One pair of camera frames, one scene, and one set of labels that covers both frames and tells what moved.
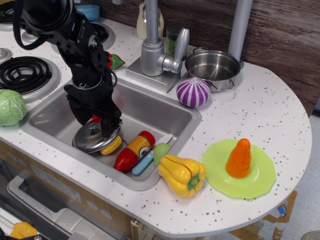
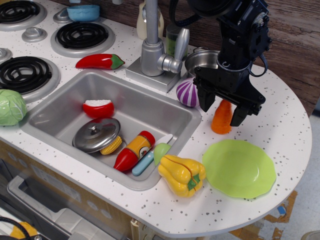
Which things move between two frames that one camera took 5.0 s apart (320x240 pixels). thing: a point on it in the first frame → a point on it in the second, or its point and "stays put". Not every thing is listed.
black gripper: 90,94 → 235,85
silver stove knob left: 5,54 stays put
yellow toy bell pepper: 181,177 stays put
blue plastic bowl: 91,12 stays put
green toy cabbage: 13,107 stays put
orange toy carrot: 238,165 → 221,121
